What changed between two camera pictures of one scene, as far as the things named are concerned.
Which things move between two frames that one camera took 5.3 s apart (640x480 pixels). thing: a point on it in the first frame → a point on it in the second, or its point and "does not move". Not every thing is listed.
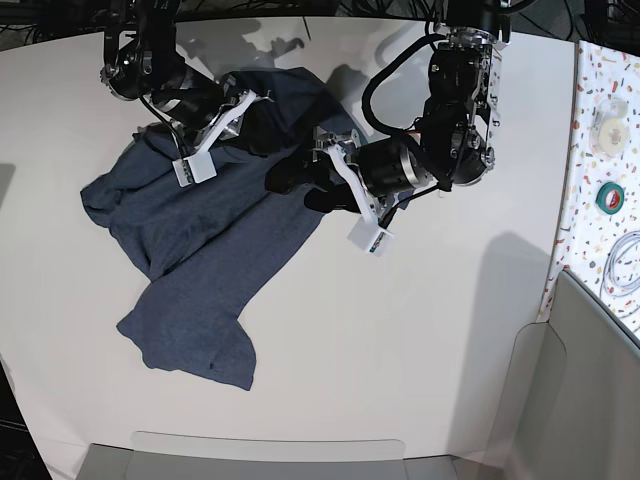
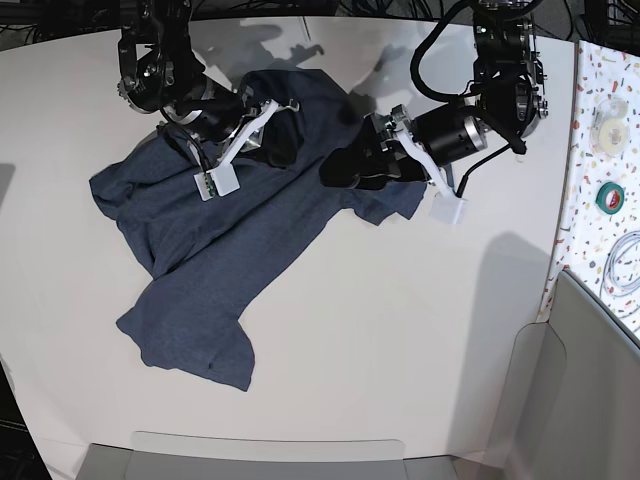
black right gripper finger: [339, 197] → [402, 168]
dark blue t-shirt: [200, 244] does not move
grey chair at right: [570, 408] does not move
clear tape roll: [609, 133] does not move
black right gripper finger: [307, 170] → [366, 162]
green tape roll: [610, 197] does not move
